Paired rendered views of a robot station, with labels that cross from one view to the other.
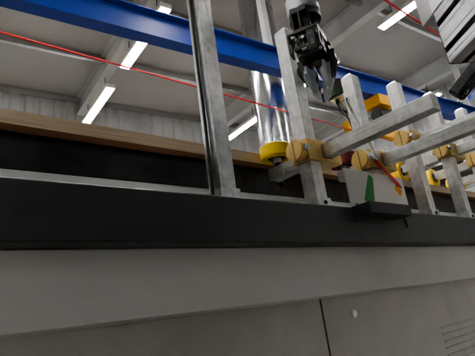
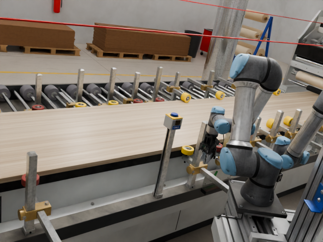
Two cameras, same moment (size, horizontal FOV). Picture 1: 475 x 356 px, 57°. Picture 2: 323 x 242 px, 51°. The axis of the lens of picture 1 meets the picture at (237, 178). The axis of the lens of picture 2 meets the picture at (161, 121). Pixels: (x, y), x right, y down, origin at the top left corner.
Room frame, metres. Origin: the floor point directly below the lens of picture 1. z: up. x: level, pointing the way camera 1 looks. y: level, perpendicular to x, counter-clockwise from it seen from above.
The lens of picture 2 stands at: (-0.94, 0.04, 1.86)
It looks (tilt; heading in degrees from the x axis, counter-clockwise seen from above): 22 degrees down; 2
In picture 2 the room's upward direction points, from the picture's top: 11 degrees clockwise
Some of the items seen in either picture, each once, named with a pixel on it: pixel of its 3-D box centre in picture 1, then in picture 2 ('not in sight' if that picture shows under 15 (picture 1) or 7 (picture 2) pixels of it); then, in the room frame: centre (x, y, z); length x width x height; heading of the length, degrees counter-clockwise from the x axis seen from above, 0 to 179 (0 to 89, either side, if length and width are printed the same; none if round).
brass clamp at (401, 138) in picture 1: (412, 141); (252, 142); (1.28, -0.55, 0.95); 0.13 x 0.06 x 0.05; 132
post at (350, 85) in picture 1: (367, 155); (222, 158); (1.10, -0.35, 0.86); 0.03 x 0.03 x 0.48; 42
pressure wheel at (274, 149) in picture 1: (277, 165); (186, 154); (1.06, -0.11, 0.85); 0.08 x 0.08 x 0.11
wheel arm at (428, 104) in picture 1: (341, 145); (205, 173); (0.91, -0.24, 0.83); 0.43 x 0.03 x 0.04; 42
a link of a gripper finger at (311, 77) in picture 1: (310, 82); (203, 157); (0.85, -0.19, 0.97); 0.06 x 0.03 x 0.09; 152
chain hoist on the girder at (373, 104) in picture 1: (382, 114); not in sight; (5.75, -2.16, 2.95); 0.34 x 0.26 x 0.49; 127
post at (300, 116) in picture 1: (300, 118); (197, 156); (0.93, -0.16, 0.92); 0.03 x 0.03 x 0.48; 42
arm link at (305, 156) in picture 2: not in sight; (296, 155); (0.80, -0.68, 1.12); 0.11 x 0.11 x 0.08; 53
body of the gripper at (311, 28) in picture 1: (308, 37); (209, 142); (0.84, -0.20, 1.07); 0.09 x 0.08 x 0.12; 152
